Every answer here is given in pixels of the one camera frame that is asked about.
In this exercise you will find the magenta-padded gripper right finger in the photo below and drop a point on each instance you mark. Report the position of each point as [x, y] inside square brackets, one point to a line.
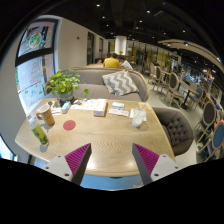
[146, 160]

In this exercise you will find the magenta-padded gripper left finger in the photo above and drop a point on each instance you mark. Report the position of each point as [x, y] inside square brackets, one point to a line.
[77, 160]

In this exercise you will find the clear bottle with green label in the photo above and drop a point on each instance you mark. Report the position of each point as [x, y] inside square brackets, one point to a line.
[39, 133]

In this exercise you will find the flat round red coaster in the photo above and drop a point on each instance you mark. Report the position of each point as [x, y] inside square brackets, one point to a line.
[69, 125]

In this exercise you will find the dark tufted armchair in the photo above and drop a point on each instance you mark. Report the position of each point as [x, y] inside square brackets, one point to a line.
[175, 128]

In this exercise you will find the white napkin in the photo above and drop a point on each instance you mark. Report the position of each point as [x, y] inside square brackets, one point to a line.
[132, 113]

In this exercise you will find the pill blister pack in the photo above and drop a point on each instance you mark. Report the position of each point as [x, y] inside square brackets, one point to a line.
[56, 112]

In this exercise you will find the tan mug with white inside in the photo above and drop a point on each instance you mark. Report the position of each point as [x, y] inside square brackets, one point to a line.
[46, 116]

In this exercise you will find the small blue white upright box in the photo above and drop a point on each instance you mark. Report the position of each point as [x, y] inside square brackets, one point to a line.
[66, 107]

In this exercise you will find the white paper leaflet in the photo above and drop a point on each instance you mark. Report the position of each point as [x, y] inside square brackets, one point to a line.
[119, 112]

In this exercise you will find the open white booklet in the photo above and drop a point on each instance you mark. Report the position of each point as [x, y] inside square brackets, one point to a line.
[85, 105]

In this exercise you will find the small blue white pack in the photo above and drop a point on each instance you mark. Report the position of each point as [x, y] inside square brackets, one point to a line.
[118, 106]

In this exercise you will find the curved grey sofa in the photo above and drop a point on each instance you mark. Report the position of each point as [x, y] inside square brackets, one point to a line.
[95, 90]

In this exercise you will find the green potted plant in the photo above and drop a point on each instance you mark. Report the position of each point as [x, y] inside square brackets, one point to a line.
[62, 83]

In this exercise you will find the grey white chevron cushion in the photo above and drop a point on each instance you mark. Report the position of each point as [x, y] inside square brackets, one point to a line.
[120, 83]

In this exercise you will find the group of round-backed chairs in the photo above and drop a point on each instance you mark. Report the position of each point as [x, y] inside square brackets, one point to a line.
[173, 83]

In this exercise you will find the window with festive decals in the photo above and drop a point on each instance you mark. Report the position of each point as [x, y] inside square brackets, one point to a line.
[35, 71]

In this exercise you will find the person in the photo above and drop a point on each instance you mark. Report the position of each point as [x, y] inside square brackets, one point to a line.
[111, 62]
[126, 64]

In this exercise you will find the white round pillar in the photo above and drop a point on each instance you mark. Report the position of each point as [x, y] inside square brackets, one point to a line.
[120, 45]

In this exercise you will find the ceiling spot lights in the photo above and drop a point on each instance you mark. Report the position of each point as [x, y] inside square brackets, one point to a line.
[98, 5]

